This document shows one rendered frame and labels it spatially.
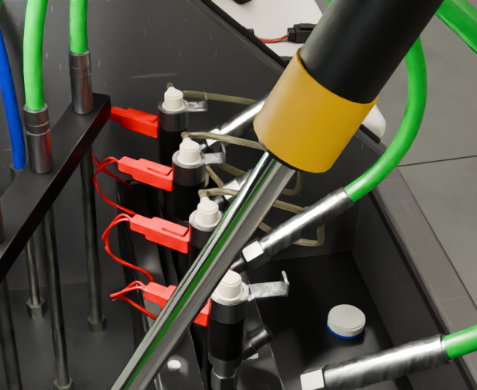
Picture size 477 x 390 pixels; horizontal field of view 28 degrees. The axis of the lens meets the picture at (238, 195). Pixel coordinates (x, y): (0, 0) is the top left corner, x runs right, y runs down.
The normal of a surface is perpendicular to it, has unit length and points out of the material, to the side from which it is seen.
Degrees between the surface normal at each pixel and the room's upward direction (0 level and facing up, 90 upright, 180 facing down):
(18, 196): 0
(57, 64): 90
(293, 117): 74
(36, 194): 0
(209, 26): 90
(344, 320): 0
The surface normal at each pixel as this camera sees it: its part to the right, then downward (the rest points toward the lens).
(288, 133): -0.47, 0.29
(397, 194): 0.04, -0.78
